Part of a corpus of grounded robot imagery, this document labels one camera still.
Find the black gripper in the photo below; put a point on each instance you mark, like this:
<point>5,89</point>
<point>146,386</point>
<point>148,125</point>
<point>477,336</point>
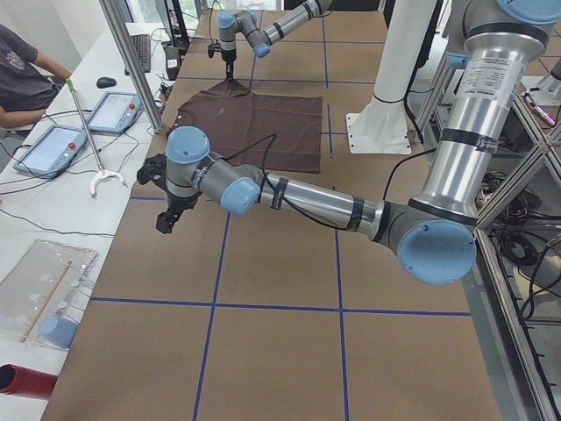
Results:
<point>180,204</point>
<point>228,57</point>

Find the brown t-shirt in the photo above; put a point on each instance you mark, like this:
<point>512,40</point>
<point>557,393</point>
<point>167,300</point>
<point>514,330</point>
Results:
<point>284,132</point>

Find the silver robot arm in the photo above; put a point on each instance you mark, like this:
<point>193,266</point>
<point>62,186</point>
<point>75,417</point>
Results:
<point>231,23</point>
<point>431,234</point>

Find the grabber stick tool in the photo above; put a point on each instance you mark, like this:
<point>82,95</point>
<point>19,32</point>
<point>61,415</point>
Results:
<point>102,172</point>

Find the black keyboard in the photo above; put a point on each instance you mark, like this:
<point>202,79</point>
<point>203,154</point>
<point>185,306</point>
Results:
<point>142,47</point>

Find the far blue teach pendant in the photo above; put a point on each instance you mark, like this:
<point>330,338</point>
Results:
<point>114,113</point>

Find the blue teach pendant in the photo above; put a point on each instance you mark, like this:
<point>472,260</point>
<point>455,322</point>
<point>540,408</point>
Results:
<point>114,113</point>
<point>52,152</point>

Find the black computer mouse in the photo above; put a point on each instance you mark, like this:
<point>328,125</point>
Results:
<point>105,82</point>

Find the near blue teach pendant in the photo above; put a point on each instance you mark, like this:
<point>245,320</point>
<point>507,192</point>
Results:
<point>52,152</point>

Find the clear plastic tray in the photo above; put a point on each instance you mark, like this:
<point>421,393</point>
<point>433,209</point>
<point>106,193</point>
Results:
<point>51,280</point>

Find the blue plastic cup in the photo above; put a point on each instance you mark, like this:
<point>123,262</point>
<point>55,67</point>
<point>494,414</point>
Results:
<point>59,331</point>

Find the seated person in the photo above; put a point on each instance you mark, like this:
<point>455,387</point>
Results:
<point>25,92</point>

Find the red cylinder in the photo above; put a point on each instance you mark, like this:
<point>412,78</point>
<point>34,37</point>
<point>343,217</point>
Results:
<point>26,382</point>

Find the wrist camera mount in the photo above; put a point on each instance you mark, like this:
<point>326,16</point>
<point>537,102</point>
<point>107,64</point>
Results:
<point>214,48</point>
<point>153,170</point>

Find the aluminium frame post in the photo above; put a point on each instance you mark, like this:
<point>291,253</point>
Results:
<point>118,28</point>

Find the white pedestal column base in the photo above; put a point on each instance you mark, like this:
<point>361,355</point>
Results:
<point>381,126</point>

